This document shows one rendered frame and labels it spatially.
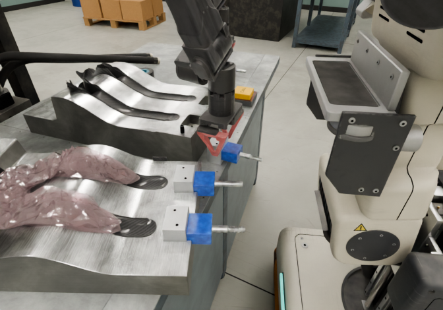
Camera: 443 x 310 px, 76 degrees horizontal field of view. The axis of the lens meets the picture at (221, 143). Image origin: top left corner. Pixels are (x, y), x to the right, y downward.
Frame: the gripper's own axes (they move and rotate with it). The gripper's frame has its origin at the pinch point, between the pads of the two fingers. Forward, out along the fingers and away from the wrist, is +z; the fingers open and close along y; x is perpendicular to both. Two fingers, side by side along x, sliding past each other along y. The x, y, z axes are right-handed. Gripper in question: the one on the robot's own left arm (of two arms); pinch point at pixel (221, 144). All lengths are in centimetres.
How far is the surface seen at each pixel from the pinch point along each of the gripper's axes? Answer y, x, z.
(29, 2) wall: -432, -652, 84
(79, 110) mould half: 8.3, -34.1, -6.0
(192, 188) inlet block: 17.9, 1.6, -2.2
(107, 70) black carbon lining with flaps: -7.7, -38.3, -9.7
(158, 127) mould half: 5.1, -13.8, -4.2
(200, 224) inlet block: 25.1, 6.8, -2.6
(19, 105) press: -2, -77, 7
